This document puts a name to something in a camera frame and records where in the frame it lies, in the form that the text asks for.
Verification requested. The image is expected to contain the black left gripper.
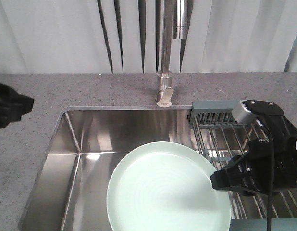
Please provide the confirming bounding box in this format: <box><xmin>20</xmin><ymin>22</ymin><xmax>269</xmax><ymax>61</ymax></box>
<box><xmin>0</xmin><ymin>83</ymin><xmax>34</xmax><ymax>129</ymax></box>

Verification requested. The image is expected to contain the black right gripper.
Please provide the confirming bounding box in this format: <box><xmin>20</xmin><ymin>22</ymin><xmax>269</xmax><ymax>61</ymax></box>
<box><xmin>210</xmin><ymin>115</ymin><xmax>297</xmax><ymax>196</ymax></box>

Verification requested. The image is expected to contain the light green round plate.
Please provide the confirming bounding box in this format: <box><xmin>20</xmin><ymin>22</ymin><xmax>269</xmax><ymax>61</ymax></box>
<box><xmin>106</xmin><ymin>141</ymin><xmax>231</xmax><ymax>231</ymax></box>

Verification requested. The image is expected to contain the grey roll-up drying rack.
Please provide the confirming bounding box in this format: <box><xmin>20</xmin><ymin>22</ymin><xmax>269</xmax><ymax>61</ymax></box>
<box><xmin>188</xmin><ymin>100</ymin><xmax>297</xmax><ymax>221</ymax></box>

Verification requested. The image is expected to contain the white pleated curtain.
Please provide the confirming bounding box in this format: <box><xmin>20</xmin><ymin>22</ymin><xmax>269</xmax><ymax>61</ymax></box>
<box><xmin>0</xmin><ymin>0</ymin><xmax>297</xmax><ymax>74</ymax></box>

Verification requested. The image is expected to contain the stainless steel sink basin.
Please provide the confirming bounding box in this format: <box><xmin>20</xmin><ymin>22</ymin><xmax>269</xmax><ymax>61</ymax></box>
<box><xmin>20</xmin><ymin>106</ymin><xmax>200</xmax><ymax>231</ymax></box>

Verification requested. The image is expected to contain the stainless steel faucet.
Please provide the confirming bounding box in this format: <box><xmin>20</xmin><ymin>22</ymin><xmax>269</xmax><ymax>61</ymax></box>
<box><xmin>156</xmin><ymin>0</ymin><xmax>188</xmax><ymax>108</ymax></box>

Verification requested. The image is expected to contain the black camera cable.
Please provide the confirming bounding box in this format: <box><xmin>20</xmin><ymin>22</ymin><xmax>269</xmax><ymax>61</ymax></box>
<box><xmin>255</xmin><ymin>119</ymin><xmax>276</xmax><ymax>231</ymax></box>

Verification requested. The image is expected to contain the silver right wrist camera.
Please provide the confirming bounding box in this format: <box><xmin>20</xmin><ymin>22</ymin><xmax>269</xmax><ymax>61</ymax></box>
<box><xmin>231</xmin><ymin>100</ymin><xmax>284</xmax><ymax>125</ymax></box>

